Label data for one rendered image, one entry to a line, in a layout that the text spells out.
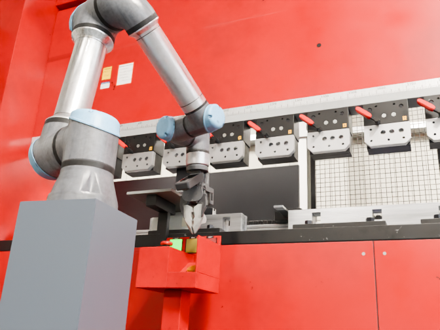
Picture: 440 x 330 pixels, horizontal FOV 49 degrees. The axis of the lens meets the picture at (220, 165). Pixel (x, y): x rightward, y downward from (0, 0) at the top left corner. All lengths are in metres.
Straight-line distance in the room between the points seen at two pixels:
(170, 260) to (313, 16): 1.14
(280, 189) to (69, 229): 1.50
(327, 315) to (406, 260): 0.28
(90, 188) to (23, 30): 1.66
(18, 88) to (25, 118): 0.14
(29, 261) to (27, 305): 0.08
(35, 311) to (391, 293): 0.96
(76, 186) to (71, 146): 0.10
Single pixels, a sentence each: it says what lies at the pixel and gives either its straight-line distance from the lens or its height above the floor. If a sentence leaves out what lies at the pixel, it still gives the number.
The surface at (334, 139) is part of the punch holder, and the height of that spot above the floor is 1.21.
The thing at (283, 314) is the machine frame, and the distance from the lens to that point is 1.55.
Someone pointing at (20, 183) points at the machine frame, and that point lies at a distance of 2.42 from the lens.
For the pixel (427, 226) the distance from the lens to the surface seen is 1.52.
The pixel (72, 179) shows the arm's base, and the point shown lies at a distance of 1.04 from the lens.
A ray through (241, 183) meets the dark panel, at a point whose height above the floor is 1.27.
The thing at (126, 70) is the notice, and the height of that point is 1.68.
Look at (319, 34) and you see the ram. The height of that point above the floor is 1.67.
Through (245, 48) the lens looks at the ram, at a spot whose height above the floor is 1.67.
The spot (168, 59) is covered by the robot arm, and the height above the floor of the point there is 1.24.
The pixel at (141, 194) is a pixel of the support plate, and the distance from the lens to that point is 1.70.
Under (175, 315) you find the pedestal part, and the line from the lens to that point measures 1.46.
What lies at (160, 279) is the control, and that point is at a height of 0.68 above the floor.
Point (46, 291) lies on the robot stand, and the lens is 0.98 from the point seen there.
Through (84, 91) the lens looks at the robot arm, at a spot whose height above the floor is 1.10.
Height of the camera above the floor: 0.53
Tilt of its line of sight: 20 degrees up
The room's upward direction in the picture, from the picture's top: 3 degrees clockwise
